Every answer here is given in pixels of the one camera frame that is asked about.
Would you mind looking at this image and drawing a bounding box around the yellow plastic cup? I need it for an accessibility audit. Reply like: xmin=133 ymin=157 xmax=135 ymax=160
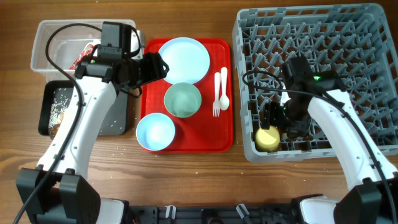
xmin=254 ymin=126 xmax=280 ymax=152

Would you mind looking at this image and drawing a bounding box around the white plastic spoon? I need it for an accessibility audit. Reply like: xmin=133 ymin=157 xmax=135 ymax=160
xmin=220 ymin=67 xmax=229 ymax=111

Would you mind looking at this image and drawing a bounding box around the red snack wrapper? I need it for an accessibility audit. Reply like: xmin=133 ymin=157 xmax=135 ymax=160
xmin=70 ymin=42 xmax=95 ymax=70

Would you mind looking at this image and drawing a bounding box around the white plastic fork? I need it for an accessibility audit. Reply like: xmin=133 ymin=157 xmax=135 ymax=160
xmin=213 ymin=72 xmax=221 ymax=117

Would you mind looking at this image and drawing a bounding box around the green bowl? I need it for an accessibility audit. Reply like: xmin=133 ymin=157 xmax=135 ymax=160
xmin=164 ymin=83 xmax=202 ymax=118

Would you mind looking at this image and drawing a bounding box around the light blue plate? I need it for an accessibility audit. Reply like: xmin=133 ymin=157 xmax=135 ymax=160
xmin=159 ymin=37 xmax=210 ymax=85

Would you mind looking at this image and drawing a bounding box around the light blue bowl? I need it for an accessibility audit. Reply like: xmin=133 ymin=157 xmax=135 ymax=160
xmin=136 ymin=113 xmax=175 ymax=151

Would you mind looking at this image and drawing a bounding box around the food scraps and rice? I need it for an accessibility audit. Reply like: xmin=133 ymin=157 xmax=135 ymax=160
xmin=48 ymin=88 xmax=73 ymax=139

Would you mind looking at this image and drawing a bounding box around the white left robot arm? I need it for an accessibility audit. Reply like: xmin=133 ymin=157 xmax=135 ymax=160
xmin=16 ymin=21 xmax=169 ymax=223

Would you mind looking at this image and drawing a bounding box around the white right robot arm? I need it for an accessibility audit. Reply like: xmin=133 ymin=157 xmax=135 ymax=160
xmin=261 ymin=57 xmax=397 ymax=223

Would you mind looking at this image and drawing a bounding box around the clear plastic waste bin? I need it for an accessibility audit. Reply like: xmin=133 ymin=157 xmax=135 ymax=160
xmin=30 ymin=19 xmax=105 ymax=82

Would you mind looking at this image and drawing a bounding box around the black food waste tray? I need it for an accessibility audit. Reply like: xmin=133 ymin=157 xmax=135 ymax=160
xmin=38 ymin=80 xmax=129 ymax=136

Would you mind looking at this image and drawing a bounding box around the grey dishwasher rack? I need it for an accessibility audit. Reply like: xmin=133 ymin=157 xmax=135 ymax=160
xmin=232 ymin=4 xmax=397 ymax=162

